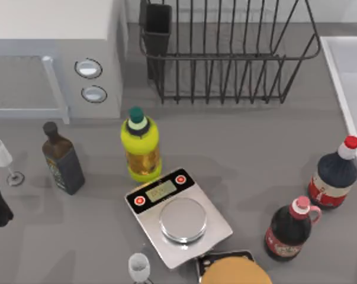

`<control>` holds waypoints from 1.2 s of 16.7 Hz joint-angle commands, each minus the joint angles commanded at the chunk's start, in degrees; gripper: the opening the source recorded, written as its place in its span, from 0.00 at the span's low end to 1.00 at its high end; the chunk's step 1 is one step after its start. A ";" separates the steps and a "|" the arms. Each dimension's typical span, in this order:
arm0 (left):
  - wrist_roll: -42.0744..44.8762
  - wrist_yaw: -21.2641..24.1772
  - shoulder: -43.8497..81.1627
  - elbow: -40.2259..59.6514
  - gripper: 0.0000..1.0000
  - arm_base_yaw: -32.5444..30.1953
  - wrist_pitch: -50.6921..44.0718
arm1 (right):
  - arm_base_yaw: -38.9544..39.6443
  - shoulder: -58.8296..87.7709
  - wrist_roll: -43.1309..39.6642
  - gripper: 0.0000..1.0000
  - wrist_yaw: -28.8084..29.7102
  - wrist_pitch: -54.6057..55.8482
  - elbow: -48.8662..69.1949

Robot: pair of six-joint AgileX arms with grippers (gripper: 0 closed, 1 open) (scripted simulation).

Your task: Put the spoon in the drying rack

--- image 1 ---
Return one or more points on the yellow-green oil bottle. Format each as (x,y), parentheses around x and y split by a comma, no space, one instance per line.
(141,148)

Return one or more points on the silver kitchen scale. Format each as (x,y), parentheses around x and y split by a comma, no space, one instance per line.
(178,219)

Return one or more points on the small microwave knob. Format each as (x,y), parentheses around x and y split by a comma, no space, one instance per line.
(93,94)

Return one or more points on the pale microwave oven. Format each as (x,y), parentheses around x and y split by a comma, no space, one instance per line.
(110,59)

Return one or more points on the black cutlery holder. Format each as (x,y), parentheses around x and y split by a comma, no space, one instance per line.
(157,28)

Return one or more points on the large microwave knob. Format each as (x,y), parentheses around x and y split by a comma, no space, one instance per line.
(88,68)

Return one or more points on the dark square bottle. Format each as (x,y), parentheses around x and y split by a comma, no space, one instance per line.
(62,165)

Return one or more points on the clear wine glass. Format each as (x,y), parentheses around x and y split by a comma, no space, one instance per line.
(139,267)
(2,156)

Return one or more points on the black scale with wooden plate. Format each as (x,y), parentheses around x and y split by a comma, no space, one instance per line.
(231,269)

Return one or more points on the dark bottle with red cap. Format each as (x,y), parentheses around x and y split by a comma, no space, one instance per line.
(333,177)

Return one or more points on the microwave door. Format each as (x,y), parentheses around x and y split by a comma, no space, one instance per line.
(18,83)

